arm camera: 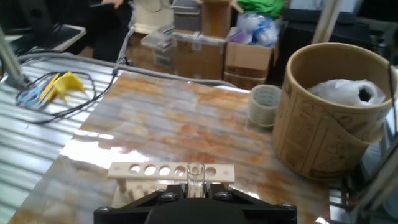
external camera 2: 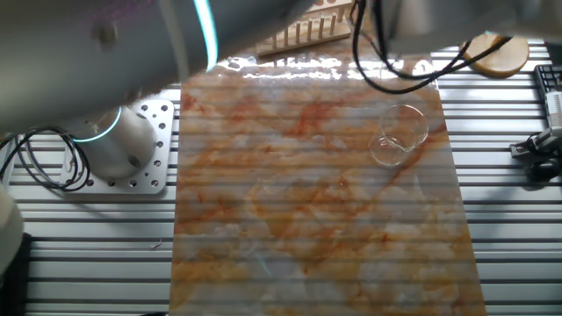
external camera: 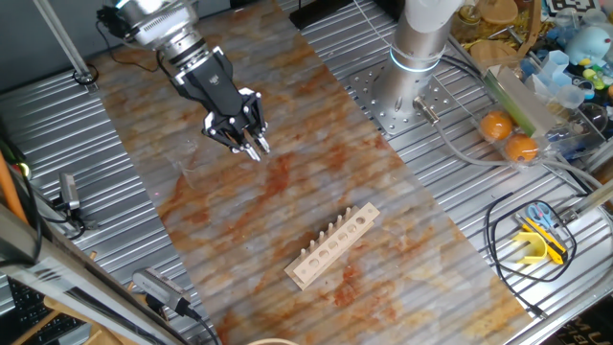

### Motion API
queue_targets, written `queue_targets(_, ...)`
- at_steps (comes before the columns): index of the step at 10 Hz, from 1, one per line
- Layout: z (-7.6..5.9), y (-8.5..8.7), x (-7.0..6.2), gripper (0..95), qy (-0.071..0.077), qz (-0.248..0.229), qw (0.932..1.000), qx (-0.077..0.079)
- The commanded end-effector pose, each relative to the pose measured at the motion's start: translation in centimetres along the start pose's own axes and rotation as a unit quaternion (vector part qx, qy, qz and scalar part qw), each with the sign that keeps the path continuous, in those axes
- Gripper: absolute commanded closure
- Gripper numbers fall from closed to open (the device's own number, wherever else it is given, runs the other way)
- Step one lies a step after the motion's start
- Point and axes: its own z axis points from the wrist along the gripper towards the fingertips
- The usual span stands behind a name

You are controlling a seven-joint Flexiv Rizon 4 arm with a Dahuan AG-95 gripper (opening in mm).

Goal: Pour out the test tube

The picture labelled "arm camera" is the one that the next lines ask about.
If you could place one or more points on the yellow utility knife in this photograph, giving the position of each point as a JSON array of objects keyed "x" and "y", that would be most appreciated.
[{"x": 48, "y": 87}]

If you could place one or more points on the labelled cardboard box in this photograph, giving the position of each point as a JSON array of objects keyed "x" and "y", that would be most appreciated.
[{"x": 199, "y": 59}]

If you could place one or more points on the blurry background person hand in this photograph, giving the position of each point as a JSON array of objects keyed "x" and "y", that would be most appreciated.
[{"x": 113, "y": 3}]

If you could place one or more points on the silver frame beam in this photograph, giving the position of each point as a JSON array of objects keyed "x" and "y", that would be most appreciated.
[{"x": 376, "y": 186}]

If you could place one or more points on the yellow curved plastic part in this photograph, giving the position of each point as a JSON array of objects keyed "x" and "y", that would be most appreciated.
[{"x": 70, "y": 84}]

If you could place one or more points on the black cabinet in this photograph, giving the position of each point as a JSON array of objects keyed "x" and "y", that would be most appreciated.
[{"x": 301, "y": 37}]

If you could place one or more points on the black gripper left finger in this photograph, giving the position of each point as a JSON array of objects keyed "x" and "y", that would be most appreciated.
[{"x": 124, "y": 214}]

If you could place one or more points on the grey metal box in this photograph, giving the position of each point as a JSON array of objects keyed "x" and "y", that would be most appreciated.
[{"x": 186, "y": 17}]

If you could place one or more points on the black striped trousers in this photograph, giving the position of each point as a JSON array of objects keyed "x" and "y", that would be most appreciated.
[{"x": 126, "y": 43}]

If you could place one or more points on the beige upright post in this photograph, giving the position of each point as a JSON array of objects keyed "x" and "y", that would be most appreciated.
[{"x": 326, "y": 21}]

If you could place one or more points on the white desk top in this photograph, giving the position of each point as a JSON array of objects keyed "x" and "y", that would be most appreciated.
[{"x": 73, "y": 37}]

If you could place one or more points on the open cardboard box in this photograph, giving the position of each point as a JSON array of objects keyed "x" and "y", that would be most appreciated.
[{"x": 247, "y": 60}]

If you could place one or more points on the white plastic bag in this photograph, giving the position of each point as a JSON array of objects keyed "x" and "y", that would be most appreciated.
[{"x": 342, "y": 91}]

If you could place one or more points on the round wooden bucket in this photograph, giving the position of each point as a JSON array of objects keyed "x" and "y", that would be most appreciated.
[{"x": 311, "y": 140}]

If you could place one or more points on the white bulky bag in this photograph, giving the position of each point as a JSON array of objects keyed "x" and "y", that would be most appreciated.
[{"x": 152, "y": 15}]

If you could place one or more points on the green cloth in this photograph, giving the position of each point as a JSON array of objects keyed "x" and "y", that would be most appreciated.
[{"x": 262, "y": 7}]

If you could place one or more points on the orange marble pattern mat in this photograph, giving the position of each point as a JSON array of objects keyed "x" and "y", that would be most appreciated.
[{"x": 171, "y": 124}]

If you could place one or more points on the plastic bag of bottles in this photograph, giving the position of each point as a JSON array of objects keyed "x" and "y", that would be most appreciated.
[{"x": 255, "y": 29}]

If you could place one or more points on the wooden test tube rack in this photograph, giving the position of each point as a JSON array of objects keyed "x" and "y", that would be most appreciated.
[{"x": 124, "y": 172}]

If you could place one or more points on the black monitor foot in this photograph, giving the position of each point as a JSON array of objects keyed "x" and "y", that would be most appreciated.
[{"x": 40, "y": 34}]

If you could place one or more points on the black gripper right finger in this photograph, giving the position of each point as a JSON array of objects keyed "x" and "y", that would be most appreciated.
[{"x": 270, "y": 214}]

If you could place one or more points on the tall cardboard box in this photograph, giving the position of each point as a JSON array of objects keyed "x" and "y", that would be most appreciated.
[{"x": 216, "y": 18}]

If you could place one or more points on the clear plastic storage box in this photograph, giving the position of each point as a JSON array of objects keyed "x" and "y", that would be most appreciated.
[{"x": 157, "y": 46}]

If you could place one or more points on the clear glass test tube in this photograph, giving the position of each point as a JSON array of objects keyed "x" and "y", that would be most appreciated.
[{"x": 196, "y": 179}]

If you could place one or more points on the clear tape roll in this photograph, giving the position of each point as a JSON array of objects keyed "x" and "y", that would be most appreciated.
[{"x": 264, "y": 112}]

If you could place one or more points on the aluminium profile post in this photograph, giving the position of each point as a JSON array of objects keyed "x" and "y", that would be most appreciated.
[{"x": 11, "y": 68}]

